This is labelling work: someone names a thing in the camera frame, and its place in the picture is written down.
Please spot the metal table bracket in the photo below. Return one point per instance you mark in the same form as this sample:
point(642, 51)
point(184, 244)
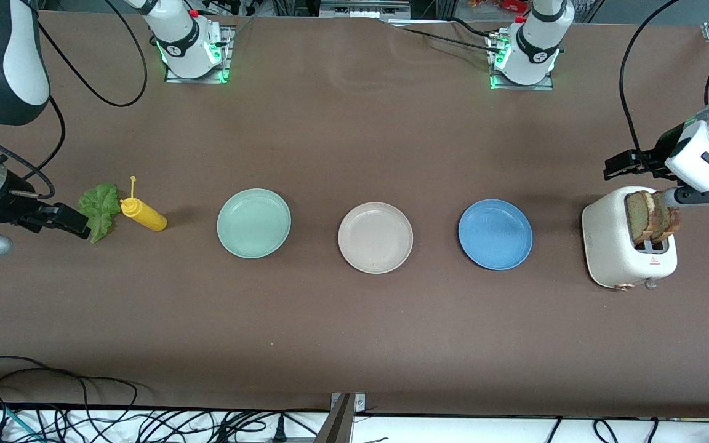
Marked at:
point(342, 421)

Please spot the beige plate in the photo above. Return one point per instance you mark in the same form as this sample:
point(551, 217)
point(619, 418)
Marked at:
point(375, 237)

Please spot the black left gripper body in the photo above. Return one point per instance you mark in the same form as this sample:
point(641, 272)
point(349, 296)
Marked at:
point(663, 149)

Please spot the light green plate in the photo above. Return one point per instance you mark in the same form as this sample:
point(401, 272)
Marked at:
point(254, 223)

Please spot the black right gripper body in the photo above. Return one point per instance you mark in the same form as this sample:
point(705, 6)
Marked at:
point(5, 206)

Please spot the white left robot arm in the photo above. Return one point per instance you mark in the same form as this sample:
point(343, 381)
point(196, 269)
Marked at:
point(536, 49)

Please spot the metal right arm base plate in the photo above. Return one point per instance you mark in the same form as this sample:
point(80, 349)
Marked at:
point(227, 49)

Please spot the black power plug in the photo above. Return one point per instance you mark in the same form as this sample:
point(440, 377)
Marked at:
point(279, 427)

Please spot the green lettuce leaf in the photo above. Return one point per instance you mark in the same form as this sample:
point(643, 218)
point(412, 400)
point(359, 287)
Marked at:
point(102, 206)

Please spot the grey metal box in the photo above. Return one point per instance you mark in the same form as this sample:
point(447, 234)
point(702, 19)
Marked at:
point(364, 9)

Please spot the white toaster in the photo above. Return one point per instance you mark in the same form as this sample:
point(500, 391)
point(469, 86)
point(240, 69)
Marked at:
point(607, 240)

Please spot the yellow mustard squeeze bottle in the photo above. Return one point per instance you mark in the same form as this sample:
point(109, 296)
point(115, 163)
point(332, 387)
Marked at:
point(145, 216)

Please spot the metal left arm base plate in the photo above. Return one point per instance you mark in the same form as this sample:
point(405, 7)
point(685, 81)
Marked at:
point(542, 86)

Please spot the brown bread slice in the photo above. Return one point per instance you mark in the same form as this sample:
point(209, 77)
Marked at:
point(637, 215)
point(669, 220)

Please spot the red packaged item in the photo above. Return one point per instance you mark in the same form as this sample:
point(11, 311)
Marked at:
point(505, 5)

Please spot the blue plate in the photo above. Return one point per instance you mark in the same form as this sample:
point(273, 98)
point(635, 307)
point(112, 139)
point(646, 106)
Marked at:
point(495, 234)

